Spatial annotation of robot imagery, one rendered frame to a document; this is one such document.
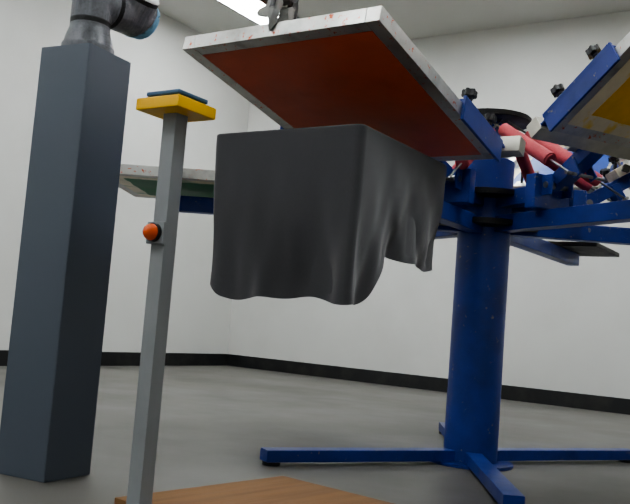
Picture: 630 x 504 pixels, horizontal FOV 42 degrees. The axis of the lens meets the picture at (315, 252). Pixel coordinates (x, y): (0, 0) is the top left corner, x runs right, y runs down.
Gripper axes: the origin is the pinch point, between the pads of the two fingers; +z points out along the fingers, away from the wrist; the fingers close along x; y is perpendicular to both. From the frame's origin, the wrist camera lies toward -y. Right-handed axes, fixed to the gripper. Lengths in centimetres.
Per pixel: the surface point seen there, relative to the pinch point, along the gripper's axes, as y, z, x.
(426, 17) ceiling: 174, -261, -384
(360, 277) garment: -20, 55, -25
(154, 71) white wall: 380, -192, -306
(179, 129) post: 9.8, 32.9, 14.9
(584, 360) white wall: 44, -10, -477
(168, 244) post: 10, 59, 10
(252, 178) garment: 8.3, 33.8, -12.4
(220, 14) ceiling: 333, -247, -318
